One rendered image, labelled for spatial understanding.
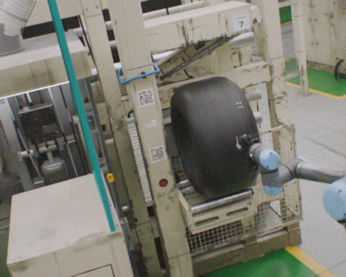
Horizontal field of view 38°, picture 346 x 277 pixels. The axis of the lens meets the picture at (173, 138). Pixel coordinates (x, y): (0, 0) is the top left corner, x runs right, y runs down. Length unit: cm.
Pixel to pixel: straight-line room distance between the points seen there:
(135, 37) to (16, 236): 98
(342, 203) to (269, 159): 39
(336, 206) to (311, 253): 195
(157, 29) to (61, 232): 117
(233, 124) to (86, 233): 87
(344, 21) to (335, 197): 530
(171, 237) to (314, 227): 156
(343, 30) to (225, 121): 479
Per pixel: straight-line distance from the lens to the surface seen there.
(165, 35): 255
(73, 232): 184
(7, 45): 250
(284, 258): 362
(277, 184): 203
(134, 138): 237
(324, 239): 379
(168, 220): 258
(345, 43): 696
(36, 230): 194
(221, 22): 264
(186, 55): 275
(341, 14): 692
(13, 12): 248
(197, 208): 251
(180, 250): 269
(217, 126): 227
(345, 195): 169
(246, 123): 231
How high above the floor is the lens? 217
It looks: 22 degrees down
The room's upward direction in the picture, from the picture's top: 11 degrees counter-clockwise
